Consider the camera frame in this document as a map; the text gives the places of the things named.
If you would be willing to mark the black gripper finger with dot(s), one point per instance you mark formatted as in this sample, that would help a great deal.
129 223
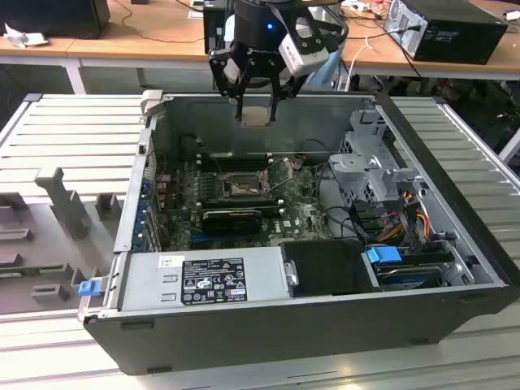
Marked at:
284 87
227 77

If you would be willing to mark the square CPU plate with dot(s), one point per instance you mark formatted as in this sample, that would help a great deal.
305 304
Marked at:
256 117

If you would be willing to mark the CPU socket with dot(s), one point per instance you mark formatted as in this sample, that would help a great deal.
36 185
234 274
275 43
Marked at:
239 187

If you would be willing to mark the small upright black box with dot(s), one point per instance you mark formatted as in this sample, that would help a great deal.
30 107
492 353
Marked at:
213 28

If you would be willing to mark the grey case corner latch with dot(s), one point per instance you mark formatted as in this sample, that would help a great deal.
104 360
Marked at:
151 103

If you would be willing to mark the wooden desk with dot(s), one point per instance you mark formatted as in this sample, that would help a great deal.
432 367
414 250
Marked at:
378 53
142 44

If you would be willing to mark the silver metal drive cage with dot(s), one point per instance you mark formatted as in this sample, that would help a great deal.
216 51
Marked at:
357 166

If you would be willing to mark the green motherboard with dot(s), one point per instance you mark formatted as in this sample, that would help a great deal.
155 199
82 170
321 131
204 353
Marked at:
300 227

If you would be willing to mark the black graphics card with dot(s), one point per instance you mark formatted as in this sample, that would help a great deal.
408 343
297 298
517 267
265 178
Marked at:
231 222

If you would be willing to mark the black desktop PC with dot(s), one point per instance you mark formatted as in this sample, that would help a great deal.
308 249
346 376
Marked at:
459 40

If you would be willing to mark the large black box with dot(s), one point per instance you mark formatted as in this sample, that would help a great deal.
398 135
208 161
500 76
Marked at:
53 16

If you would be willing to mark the black plastic shroud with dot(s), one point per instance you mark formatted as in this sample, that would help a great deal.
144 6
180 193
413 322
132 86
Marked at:
325 268

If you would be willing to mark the blue disk carrier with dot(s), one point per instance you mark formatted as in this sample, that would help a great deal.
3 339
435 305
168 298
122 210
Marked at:
384 256

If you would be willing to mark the crumpled white paper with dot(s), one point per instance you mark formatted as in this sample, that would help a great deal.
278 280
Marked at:
24 38

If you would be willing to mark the grey power supply unit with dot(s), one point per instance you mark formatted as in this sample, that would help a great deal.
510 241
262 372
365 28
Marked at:
142 284

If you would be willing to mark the hard disk with blue label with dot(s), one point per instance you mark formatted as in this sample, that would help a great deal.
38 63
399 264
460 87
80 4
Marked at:
410 280

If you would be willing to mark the grey parts rack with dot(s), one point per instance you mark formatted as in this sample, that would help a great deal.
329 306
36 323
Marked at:
53 243

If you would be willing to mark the blue case latch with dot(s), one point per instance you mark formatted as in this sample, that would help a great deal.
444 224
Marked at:
88 288

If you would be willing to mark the black open PC case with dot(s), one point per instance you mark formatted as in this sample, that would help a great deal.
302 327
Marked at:
243 341

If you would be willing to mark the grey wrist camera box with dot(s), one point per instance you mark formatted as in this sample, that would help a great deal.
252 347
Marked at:
229 28

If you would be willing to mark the white wrist camera black face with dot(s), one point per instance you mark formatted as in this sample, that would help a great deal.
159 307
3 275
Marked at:
302 57

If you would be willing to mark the white furniture frame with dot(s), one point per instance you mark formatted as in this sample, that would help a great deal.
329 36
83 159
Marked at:
510 146

